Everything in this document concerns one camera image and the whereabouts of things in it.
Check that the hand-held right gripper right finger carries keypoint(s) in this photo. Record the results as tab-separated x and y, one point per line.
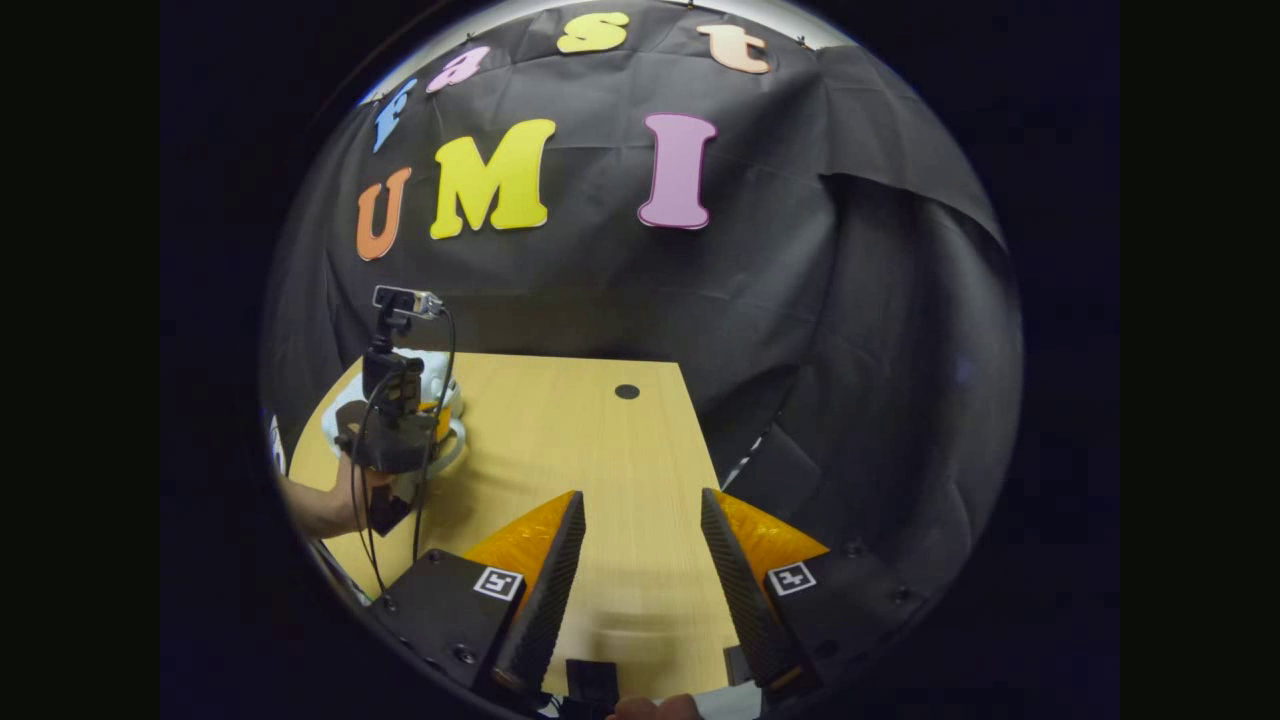
745	590

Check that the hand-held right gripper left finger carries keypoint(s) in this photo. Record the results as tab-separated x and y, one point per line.
550	600

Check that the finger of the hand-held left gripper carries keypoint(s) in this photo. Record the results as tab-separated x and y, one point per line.
442	422

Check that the light blue suitcase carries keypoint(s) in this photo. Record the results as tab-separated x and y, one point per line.
438	378

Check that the white plastic object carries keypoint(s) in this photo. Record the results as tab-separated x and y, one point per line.
277	445

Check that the black backdrop cloth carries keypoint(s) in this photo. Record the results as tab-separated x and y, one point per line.
600	290

